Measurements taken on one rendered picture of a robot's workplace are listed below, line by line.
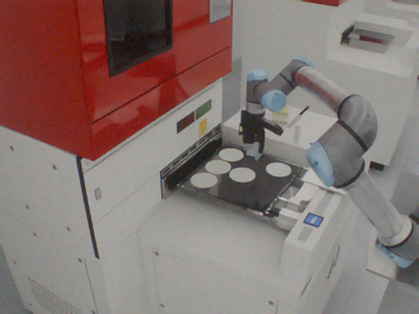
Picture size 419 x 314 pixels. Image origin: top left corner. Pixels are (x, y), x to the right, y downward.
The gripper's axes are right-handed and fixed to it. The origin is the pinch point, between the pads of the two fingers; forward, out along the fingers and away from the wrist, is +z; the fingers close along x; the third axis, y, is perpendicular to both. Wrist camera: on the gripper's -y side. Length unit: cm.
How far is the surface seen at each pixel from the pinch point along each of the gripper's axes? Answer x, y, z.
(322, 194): 26.4, -15.7, 1.3
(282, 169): -0.1, -10.8, 7.3
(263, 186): 9.0, 0.0, 7.4
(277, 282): 50, 8, 15
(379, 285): -1, -81, 97
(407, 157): -123, -180, 97
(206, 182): 2.5, 20.7, 7.3
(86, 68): 31, 58, -53
